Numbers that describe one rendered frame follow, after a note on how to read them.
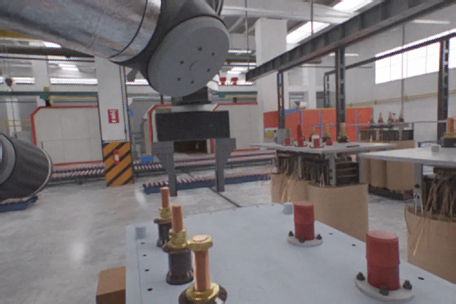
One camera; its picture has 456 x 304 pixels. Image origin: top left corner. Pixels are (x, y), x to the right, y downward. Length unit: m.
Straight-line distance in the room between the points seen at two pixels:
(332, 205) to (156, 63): 2.84
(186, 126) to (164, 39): 0.24
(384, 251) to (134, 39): 0.71
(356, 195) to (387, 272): 2.38
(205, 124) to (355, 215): 2.80
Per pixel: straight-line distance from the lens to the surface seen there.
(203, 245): 0.57
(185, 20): 0.31
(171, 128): 0.53
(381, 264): 0.83
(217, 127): 0.53
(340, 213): 3.12
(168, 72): 0.33
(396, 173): 7.47
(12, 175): 0.82
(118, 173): 10.87
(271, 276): 0.89
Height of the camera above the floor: 1.77
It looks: 5 degrees down
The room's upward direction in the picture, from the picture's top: 3 degrees counter-clockwise
